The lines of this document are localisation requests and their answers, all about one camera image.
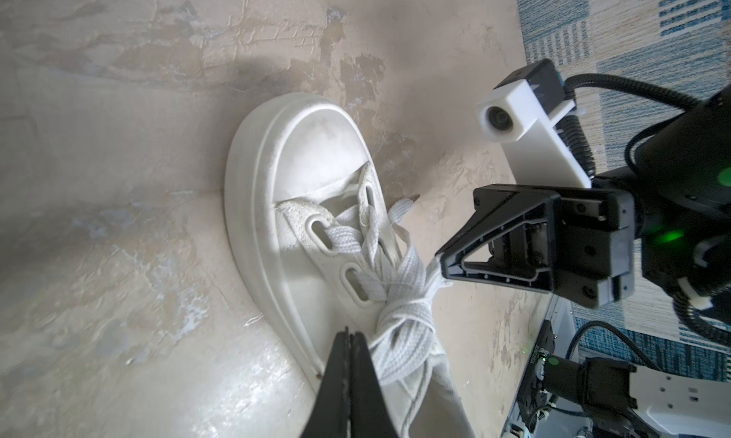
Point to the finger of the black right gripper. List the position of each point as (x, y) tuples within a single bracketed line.
[(510, 240)]

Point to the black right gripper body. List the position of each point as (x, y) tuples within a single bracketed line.
[(595, 259)]

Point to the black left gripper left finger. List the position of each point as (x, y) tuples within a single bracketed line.
[(330, 416)]

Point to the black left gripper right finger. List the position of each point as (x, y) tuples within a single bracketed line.
[(369, 416)]

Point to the white sneaker shoe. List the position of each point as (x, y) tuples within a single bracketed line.
[(292, 168)]

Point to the white shoelace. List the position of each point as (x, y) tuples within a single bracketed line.
[(406, 353)]

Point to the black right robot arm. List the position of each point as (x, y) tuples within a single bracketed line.
[(677, 172)]

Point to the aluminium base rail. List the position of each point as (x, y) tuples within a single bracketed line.
[(555, 329)]

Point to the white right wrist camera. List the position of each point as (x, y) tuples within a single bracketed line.
[(522, 115)]

